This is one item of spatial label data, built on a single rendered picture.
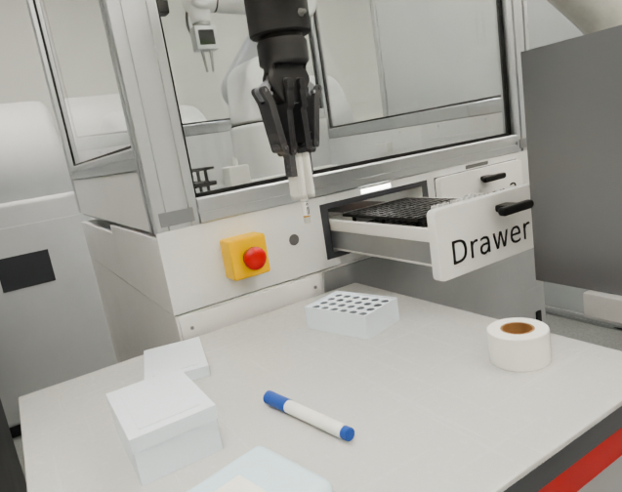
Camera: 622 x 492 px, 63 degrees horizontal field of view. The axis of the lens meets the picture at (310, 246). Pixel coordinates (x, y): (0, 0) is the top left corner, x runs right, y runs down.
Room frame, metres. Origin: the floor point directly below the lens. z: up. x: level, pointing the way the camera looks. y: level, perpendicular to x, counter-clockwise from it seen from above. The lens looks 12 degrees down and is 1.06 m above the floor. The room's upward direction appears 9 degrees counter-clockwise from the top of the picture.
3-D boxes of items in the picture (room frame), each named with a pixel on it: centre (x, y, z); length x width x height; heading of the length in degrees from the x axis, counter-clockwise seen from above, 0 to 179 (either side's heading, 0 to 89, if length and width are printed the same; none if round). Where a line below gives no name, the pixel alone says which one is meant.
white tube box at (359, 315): (0.77, -0.05, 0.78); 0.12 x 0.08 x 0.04; 45
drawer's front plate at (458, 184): (1.22, -0.43, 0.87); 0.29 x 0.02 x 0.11; 120
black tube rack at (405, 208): (0.98, -0.21, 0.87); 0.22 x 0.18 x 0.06; 30
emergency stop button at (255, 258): (0.86, 0.10, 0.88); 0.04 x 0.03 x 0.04; 120
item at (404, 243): (0.99, -0.20, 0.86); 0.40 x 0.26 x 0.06; 30
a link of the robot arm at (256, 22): (0.80, 0.00, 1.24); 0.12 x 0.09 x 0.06; 45
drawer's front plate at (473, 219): (0.81, -0.31, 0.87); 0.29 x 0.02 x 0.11; 120
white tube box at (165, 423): (0.51, 0.19, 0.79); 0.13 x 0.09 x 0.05; 30
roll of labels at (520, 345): (0.57, -0.23, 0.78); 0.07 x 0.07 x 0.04
